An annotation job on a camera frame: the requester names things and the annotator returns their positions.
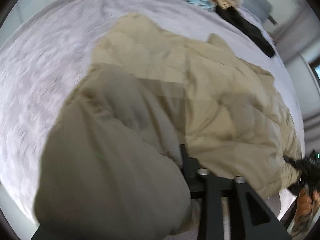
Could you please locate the lavender fleece bed blanket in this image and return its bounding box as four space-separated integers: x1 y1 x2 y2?
1 0 304 223

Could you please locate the grey quilted headboard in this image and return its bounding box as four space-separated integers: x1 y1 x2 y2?
243 0 272 23

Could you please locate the black folded garment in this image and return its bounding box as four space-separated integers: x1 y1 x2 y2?
215 5 275 58

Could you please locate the person's hand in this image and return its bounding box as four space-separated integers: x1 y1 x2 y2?
291 189 319 238

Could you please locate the beige curtain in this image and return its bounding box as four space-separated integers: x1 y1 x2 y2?
272 2 319 63

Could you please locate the beige puffer jacket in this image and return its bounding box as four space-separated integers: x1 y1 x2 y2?
34 14 302 239

